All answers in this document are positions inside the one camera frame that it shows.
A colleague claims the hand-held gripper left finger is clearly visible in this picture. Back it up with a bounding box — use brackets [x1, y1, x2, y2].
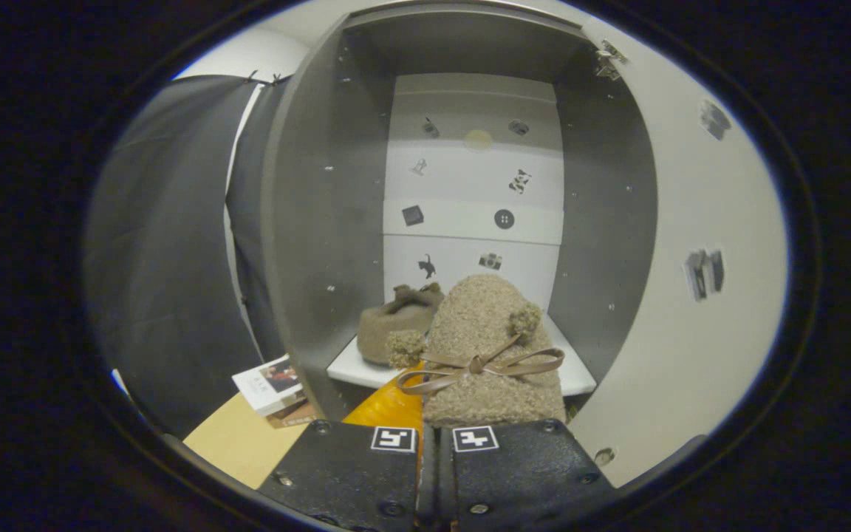
[257, 362, 424, 532]

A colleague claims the brown fuzzy shoe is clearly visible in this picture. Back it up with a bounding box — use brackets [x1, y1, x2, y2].
[357, 283, 445, 367]
[386, 275, 567, 430]

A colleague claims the black backdrop cloth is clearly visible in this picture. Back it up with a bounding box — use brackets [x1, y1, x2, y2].
[84, 72, 287, 438]

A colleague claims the grey shoe cabinet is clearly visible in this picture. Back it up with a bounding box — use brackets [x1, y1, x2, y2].
[260, 4, 660, 423]

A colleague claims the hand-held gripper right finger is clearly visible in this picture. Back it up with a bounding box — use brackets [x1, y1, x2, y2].
[433, 420, 618, 532]

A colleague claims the white booklet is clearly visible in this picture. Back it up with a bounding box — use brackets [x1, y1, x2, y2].
[232, 354, 305, 417]

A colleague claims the brown book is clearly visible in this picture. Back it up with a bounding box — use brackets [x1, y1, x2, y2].
[266, 399, 320, 430]

